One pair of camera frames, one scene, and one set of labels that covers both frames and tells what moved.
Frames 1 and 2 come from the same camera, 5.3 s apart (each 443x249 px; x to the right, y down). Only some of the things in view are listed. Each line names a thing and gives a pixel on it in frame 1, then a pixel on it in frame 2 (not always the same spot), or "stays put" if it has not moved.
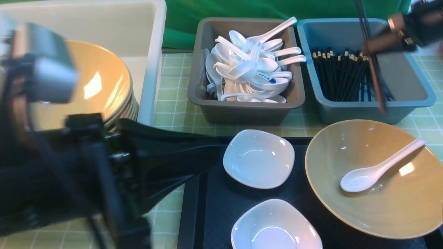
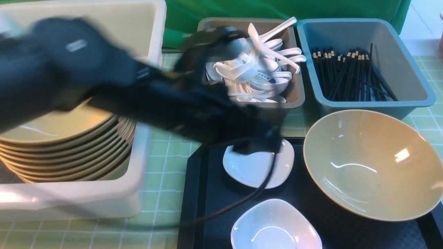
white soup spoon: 360,180 → 265,49
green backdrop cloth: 180,16 stays put
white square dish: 259,159 stays put
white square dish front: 276,223 stays put
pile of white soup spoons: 241,69 stays put
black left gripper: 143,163 → 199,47
